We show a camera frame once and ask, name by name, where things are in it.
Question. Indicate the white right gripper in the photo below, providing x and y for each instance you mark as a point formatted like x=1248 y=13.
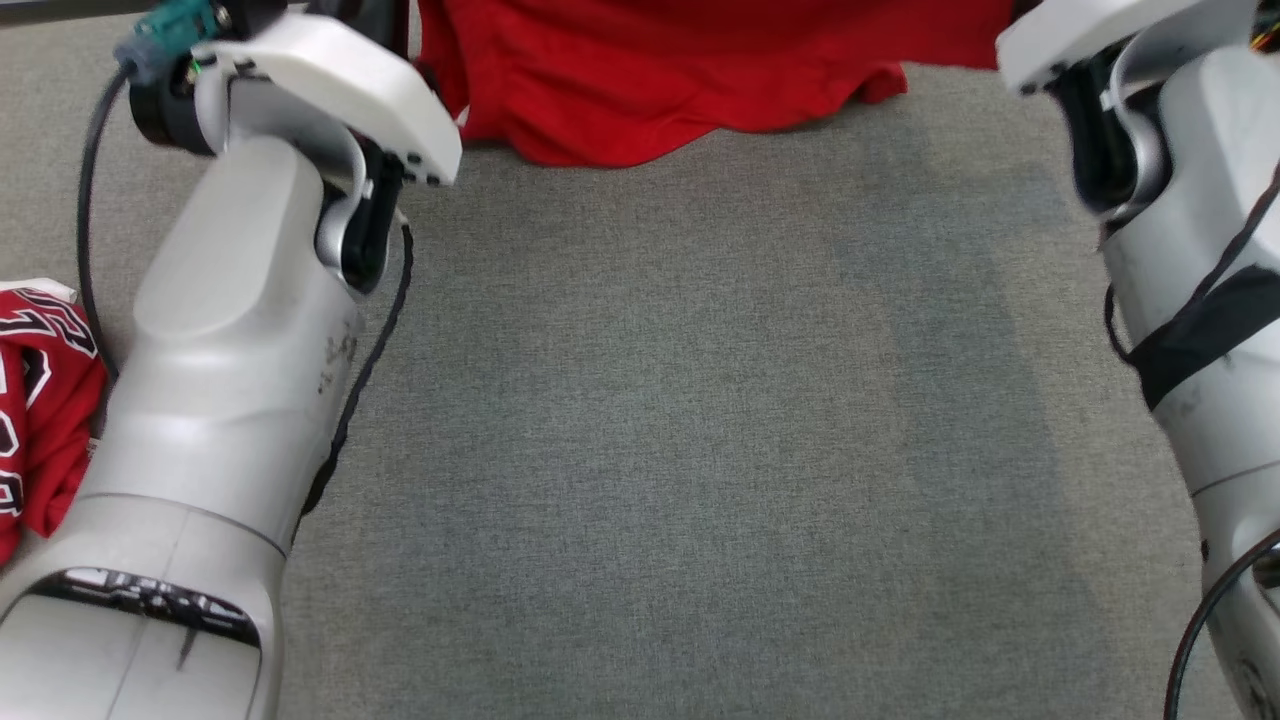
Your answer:
x=1090 y=35

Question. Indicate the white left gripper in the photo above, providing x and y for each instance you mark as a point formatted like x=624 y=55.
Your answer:
x=340 y=80

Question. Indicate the red and white jersey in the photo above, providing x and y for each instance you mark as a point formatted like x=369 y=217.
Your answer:
x=50 y=400
x=650 y=70

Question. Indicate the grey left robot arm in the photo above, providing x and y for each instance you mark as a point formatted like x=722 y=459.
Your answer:
x=220 y=400

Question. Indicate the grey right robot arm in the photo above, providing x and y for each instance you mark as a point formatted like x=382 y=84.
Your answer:
x=1220 y=160

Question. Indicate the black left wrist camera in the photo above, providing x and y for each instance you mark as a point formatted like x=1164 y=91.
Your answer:
x=250 y=8

